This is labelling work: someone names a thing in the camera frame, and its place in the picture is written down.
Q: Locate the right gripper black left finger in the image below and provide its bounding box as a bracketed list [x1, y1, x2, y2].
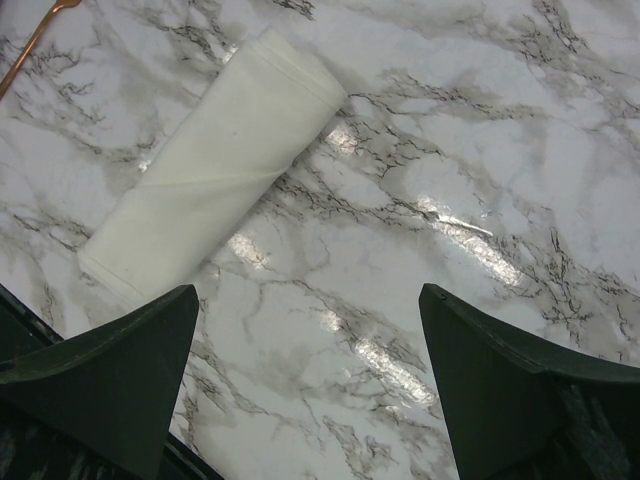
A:
[0, 283, 200, 480]

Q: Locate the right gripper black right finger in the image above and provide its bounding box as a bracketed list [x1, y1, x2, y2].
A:
[419, 284, 639, 479]

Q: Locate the white cloth napkin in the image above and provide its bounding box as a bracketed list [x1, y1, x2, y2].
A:
[78, 29, 346, 307]

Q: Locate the rose gold fork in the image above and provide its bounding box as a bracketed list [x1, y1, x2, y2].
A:
[0, 0, 82, 98]

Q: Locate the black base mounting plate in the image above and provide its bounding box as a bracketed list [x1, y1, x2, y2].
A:
[0, 284, 226, 480]

